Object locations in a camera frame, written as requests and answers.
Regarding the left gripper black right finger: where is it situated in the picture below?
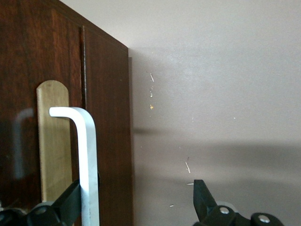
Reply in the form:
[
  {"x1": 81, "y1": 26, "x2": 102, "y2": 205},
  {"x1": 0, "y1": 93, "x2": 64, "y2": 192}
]
[{"x1": 193, "y1": 179, "x2": 250, "y2": 226}]

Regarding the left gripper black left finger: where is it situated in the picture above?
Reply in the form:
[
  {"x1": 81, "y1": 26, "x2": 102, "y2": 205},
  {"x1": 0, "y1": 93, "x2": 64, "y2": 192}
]
[{"x1": 27, "y1": 173, "x2": 102, "y2": 226}]

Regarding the white metal drawer handle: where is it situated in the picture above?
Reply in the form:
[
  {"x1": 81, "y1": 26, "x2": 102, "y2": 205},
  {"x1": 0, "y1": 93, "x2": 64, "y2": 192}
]
[{"x1": 48, "y1": 106, "x2": 101, "y2": 226}]

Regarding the wooden drawer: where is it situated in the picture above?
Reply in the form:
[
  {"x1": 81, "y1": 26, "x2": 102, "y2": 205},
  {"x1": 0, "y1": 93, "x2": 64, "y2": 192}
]
[{"x1": 0, "y1": 0, "x2": 85, "y2": 226}]

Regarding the dark brown wooden cabinet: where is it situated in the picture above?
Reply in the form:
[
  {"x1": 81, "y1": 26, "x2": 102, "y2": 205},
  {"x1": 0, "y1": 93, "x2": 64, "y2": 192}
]
[{"x1": 81, "y1": 20, "x2": 134, "y2": 226}]

